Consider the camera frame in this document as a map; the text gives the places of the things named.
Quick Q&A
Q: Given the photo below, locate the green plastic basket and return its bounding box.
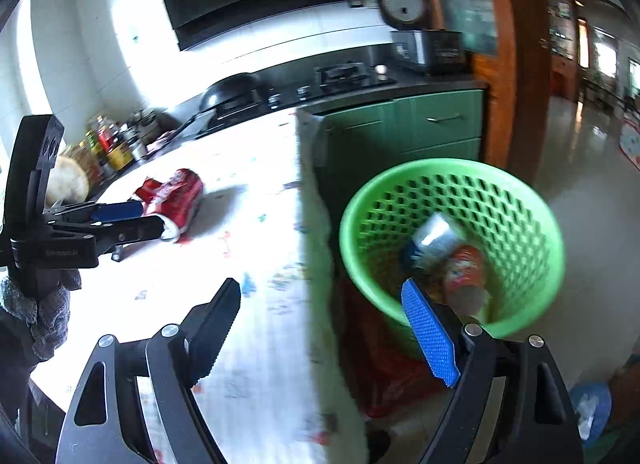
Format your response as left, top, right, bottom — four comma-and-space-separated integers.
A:
339, 158, 566, 361

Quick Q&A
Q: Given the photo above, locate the green kitchen cabinet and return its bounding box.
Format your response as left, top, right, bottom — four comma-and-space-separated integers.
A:
305, 87, 488, 207

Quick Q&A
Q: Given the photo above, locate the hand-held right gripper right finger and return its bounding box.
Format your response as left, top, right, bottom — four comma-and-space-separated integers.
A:
400, 278, 586, 464

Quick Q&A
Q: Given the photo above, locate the wooden glass door cabinet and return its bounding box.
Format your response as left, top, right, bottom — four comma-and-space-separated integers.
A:
400, 0, 551, 186

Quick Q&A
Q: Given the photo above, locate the black wok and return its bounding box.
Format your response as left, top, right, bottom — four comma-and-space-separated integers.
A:
160, 73, 264, 138

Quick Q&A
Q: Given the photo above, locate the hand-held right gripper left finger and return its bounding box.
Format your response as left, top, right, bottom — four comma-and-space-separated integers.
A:
55, 278, 242, 464

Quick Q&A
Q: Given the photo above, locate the grey rice cooker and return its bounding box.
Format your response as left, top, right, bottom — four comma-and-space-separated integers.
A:
374, 0, 464, 76

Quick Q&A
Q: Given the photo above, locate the blue plastic bag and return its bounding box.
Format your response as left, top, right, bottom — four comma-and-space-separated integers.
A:
570, 381, 614, 451

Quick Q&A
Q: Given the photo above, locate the person's left hand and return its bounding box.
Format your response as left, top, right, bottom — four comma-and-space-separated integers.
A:
0, 269, 83, 361

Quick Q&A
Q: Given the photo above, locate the pink cloth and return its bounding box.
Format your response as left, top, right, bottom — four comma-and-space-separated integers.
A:
145, 131, 177, 153

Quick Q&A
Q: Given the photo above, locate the large red paper cup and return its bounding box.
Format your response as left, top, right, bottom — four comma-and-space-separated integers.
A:
442, 244, 489, 316

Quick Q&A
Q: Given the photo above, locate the person's left forearm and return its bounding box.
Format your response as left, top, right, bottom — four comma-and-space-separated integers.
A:
0, 311, 40, 397

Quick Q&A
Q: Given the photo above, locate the red snack packet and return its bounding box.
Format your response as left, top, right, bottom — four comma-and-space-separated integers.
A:
135, 177, 165, 205

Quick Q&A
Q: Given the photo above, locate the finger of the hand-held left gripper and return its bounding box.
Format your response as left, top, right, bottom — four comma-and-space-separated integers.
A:
92, 198, 146, 225
95, 214, 167, 261

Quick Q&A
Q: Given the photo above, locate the colourful play fence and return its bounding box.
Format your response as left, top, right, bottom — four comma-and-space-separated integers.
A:
619, 112, 640, 168

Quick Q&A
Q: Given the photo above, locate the grey paper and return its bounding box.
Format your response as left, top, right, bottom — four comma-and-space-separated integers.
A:
402, 213, 464, 276

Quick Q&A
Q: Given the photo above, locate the black gas stove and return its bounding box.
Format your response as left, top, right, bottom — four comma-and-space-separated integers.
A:
195, 62, 399, 138

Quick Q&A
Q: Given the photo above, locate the utensil holder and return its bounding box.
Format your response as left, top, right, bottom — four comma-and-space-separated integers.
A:
127, 109, 157, 156

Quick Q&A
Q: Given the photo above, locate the red soda can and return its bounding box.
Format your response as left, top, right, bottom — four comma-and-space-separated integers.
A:
150, 168, 206, 243

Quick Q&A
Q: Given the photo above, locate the white printed blanket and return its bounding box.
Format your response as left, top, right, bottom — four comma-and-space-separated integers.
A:
30, 109, 372, 464

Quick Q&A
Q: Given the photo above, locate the red plastic bag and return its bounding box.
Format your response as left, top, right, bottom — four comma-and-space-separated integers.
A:
340, 279, 447, 421

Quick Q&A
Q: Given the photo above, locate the round wooden chopping block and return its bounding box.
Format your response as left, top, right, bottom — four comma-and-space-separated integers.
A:
44, 154, 91, 208

